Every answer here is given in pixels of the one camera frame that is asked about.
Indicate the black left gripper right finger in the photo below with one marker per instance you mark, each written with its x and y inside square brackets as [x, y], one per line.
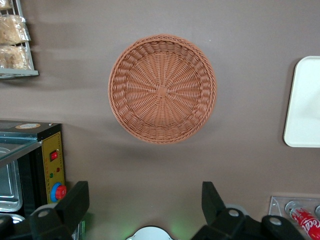
[220, 225]

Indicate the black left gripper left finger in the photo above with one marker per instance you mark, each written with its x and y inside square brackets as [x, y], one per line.
[62, 220]

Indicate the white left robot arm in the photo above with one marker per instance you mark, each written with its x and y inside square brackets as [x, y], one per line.
[150, 235]

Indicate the brown wicker basket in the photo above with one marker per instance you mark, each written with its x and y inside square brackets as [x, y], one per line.
[162, 90]

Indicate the cream plastic tray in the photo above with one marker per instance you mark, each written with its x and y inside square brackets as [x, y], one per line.
[305, 105]

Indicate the clear acrylic bottle rack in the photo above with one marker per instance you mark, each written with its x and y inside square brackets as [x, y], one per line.
[277, 207]

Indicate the steel warmer pan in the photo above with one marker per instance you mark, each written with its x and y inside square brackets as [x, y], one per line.
[7, 190]

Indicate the black food warmer machine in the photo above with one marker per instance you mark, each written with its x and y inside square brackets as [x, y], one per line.
[48, 150]

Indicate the red cola bottle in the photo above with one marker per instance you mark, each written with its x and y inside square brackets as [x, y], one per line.
[307, 222]

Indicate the grey metal snack rack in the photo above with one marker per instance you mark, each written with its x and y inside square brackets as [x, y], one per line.
[27, 73]

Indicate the clear bag of crackers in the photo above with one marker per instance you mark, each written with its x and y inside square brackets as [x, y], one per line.
[13, 57]
[11, 30]
[5, 3]

